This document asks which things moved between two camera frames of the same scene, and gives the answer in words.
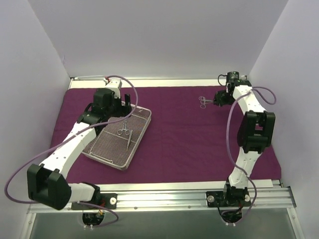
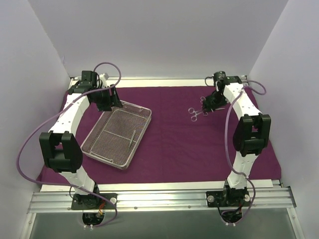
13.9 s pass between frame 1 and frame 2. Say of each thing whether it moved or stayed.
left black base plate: stayed
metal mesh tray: stayed
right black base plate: stayed
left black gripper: moved
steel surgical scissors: stayed
